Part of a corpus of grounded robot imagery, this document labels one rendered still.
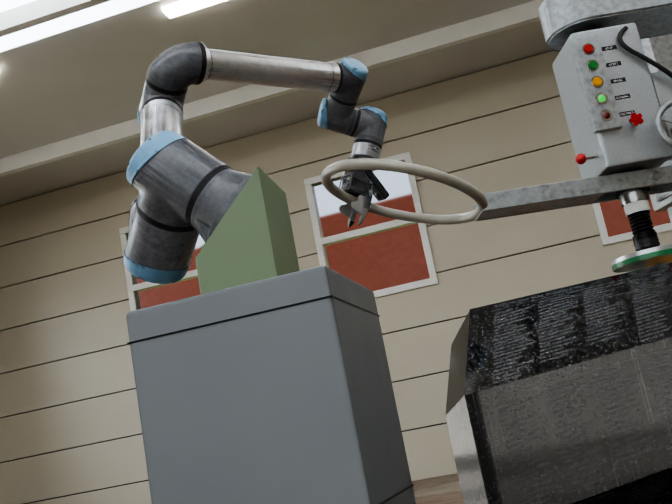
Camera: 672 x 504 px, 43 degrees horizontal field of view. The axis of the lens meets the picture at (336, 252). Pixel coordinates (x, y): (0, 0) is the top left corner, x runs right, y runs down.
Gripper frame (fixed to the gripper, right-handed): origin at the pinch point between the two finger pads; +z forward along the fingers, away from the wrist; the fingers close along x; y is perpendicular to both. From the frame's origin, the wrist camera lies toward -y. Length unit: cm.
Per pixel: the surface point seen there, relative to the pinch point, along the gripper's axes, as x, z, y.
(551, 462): 66, 60, -31
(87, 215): -771, -127, -76
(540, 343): 58, 31, -29
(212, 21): -408, -241, -55
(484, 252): -445, -152, -400
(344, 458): 98, 69, 47
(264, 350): 86, 54, 61
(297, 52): -447, -268, -150
